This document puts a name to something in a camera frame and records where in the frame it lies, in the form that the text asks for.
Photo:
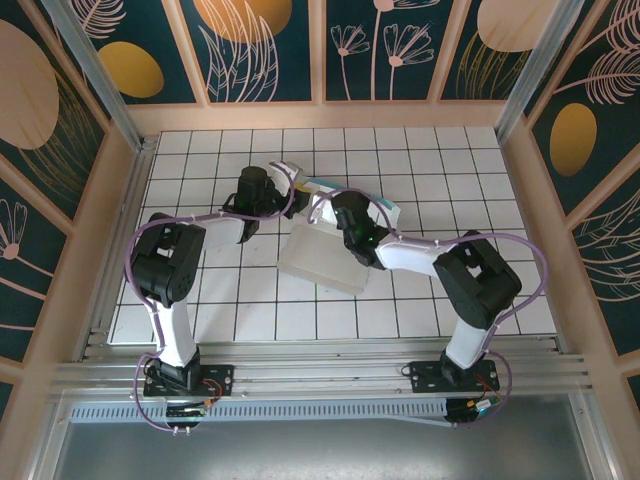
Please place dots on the white and teal paper box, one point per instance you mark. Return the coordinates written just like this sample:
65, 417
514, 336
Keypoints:
320, 260

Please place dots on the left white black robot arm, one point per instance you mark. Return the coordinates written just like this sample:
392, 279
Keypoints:
172, 330

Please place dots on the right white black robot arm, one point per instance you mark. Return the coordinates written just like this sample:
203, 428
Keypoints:
465, 345

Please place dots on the small electronics board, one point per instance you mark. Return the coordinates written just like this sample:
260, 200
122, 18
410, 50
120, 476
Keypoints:
475, 407
185, 411

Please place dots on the grey metal sheet panel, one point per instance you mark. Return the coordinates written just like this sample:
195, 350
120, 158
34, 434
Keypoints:
320, 450

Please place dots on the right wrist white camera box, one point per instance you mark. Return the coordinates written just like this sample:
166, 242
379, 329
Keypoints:
325, 212

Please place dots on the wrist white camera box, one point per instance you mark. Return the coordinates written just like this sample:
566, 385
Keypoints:
296, 175
325, 212

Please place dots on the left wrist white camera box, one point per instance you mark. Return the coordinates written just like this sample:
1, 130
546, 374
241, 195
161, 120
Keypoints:
296, 175

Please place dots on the aluminium side rail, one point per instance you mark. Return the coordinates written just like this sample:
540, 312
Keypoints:
120, 240

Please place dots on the aluminium mounting rail frame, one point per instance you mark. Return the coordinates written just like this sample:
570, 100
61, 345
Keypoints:
320, 370

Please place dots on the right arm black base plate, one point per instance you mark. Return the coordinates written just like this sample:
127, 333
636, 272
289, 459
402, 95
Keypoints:
425, 377

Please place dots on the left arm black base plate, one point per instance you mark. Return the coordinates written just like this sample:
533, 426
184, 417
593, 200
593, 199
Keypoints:
220, 375

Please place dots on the aluminium corner post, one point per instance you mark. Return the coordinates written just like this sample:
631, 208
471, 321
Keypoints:
531, 75
97, 75

